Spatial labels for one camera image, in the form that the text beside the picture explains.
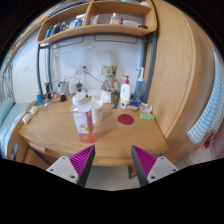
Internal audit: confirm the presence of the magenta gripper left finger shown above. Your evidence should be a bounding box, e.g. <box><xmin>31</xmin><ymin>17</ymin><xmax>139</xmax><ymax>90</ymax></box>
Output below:
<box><xmin>47</xmin><ymin>145</ymin><xmax>95</xmax><ymax>187</ymax></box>

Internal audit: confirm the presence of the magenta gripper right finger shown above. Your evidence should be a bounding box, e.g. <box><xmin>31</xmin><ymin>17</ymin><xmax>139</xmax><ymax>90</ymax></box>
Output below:
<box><xmin>131</xmin><ymin>145</ymin><xmax>178</xmax><ymax>187</ymax></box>

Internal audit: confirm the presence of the wooden desk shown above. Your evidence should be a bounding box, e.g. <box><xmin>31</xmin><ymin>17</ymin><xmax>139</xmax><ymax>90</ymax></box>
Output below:
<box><xmin>6</xmin><ymin>94</ymin><xmax>170</xmax><ymax>172</ymax></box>

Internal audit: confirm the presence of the green packet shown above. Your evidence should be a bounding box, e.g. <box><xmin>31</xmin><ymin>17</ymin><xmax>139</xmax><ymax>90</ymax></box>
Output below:
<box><xmin>140</xmin><ymin>112</ymin><xmax>156</xmax><ymax>120</ymax></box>

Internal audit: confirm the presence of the dark red round coaster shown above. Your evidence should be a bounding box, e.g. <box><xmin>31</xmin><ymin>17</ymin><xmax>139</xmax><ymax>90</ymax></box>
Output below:
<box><xmin>118</xmin><ymin>114</ymin><xmax>134</xmax><ymax>125</ymax></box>

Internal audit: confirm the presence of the clear bottle with orange liquid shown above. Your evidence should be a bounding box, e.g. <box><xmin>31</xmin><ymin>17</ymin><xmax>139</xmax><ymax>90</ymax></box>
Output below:
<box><xmin>70</xmin><ymin>93</ymin><xmax>95</xmax><ymax>143</ymax></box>

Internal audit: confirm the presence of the white cup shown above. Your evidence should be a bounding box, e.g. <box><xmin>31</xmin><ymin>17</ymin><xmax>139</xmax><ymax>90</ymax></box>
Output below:
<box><xmin>90</xmin><ymin>101</ymin><xmax>103</xmax><ymax>124</ymax></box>

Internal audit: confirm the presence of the white tissue box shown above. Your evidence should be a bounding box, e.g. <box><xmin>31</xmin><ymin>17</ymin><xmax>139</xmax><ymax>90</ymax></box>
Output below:
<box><xmin>92</xmin><ymin>90</ymin><xmax>111</xmax><ymax>104</ymax></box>

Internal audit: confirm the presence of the white striped towel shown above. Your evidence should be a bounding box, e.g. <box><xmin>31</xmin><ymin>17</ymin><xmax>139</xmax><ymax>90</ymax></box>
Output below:
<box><xmin>187</xmin><ymin>52</ymin><xmax>224</xmax><ymax>144</ymax></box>

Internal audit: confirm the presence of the wooden wardrobe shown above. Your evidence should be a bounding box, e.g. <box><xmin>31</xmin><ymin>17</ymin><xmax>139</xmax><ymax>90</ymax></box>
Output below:
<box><xmin>148</xmin><ymin>0</ymin><xmax>215</xmax><ymax>161</ymax></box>

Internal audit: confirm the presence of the blue small bottle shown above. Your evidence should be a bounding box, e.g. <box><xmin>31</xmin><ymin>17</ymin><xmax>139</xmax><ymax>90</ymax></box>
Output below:
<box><xmin>36</xmin><ymin>91</ymin><xmax>43</xmax><ymax>105</ymax></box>

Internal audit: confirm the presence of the clear pump bottle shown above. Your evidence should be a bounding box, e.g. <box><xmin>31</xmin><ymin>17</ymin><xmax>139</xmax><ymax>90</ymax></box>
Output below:
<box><xmin>134</xmin><ymin>67</ymin><xmax>145</xmax><ymax>101</ymax></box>

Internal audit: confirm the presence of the white lotion pump bottle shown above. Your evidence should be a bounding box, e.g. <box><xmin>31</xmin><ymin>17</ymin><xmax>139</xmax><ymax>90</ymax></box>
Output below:
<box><xmin>120</xmin><ymin>76</ymin><xmax>131</xmax><ymax>104</ymax></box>

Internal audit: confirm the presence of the light blue bed mattress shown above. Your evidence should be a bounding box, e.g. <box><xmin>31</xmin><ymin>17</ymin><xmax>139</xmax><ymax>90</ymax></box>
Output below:
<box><xmin>0</xmin><ymin>97</ymin><xmax>30</xmax><ymax>158</ymax></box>

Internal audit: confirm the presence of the Groot figurine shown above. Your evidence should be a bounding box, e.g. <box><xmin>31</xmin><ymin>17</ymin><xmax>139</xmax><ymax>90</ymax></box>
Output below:
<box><xmin>102</xmin><ymin>65</ymin><xmax>119</xmax><ymax>93</ymax></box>

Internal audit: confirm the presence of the wooden wall shelf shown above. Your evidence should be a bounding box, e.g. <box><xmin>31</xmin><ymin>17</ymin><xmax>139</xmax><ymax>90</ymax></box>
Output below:
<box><xmin>37</xmin><ymin>0</ymin><xmax>157</xmax><ymax>44</ymax></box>

